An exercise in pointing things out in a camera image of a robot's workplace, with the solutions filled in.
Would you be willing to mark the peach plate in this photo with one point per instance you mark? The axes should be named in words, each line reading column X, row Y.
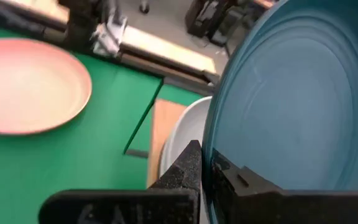
column 26, row 87

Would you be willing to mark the pale grey-green plate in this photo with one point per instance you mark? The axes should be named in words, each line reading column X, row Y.
column 188, row 127

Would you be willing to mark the small black caster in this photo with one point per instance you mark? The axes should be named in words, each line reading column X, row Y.
column 144, row 6

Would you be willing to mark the black equipment box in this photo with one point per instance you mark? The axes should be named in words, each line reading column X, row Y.
column 204, row 15

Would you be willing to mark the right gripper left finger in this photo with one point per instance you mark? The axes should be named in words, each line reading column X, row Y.
column 179, row 186

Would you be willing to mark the dark teal plate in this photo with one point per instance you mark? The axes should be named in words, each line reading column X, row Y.
column 291, row 109

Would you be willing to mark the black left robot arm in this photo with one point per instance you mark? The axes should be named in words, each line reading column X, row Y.
column 82, row 21

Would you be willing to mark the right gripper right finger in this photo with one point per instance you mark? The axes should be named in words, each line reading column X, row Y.
column 259, row 205

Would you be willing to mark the grey table clamp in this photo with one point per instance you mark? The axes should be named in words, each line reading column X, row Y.
column 109, row 35

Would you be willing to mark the green table mat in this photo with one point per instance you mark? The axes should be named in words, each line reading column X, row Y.
column 73, row 161

